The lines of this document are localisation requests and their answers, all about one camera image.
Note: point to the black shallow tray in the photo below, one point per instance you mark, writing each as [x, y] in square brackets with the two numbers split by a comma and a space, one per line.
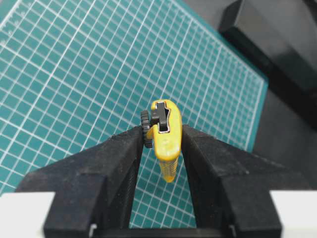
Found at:
[280, 38]

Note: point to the yellow utility cutter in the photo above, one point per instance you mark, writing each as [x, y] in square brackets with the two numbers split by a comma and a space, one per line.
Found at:
[162, 129]

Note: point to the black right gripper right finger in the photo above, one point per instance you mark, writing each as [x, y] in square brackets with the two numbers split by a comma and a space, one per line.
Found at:
[231, 187]

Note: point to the green cutting mat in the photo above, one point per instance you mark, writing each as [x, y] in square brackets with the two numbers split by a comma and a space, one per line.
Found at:
[75, 72]

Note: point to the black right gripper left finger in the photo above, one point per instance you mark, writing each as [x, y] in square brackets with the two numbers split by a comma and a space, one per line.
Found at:
[94, 186]

